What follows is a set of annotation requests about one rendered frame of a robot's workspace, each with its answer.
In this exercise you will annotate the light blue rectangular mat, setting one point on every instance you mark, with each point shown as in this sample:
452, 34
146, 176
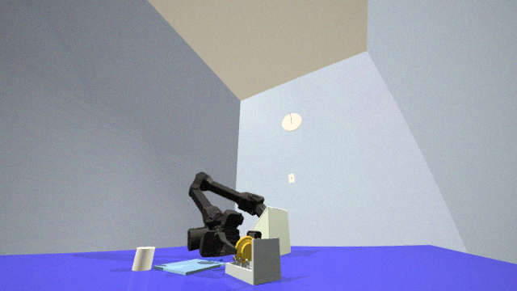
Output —
189, 267

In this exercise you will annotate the yellow plate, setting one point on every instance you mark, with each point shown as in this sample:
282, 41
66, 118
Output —
244, 248

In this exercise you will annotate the cream cylinder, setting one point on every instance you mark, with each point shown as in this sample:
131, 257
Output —
143, 259

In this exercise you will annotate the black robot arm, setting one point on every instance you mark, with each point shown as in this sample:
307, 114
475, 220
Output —
213, 217

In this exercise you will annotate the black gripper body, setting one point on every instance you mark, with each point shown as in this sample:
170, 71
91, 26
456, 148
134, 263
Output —
232, 236

